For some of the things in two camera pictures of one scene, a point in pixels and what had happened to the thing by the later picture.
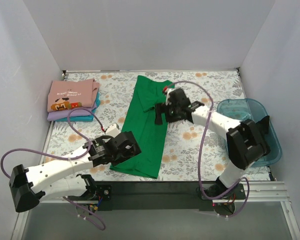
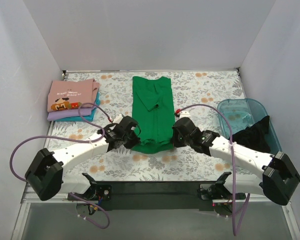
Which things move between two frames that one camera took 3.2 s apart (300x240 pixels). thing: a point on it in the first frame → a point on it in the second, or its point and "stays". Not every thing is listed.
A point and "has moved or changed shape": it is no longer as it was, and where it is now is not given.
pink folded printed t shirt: x=65 y=95 stays
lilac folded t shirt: x=67 y=114 stays
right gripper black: x=165 y=113 → x=178 y=141
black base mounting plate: x=161 y=196 stays
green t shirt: x=140 y=119 has moved or changed shape
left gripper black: x=129 y=146 → x=132 y=141
